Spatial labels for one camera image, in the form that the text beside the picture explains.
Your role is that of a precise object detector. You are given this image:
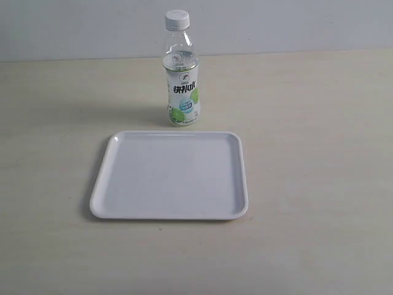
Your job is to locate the clear plastic drink bottle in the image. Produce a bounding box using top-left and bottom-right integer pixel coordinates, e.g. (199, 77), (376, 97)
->
(162, 29), (201, 126)

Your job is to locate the white bottle cap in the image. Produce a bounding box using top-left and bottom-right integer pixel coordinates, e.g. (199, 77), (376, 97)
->
(165, 9), (190, 31)

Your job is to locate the white rectangular plastic tray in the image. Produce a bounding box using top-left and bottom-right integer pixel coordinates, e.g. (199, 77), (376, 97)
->
(89, 131), (249, 221)

